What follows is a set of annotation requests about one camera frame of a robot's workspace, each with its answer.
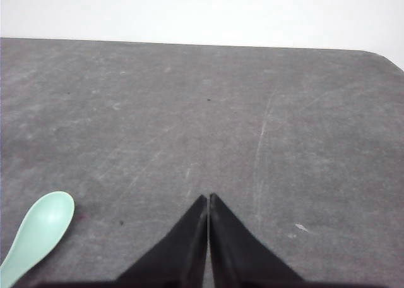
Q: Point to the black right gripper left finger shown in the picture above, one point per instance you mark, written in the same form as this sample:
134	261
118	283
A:
178	259

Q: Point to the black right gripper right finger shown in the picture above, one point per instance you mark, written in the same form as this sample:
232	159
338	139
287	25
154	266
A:
238	258

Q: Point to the mint green plastic spoon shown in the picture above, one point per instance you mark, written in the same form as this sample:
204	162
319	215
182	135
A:
41	229

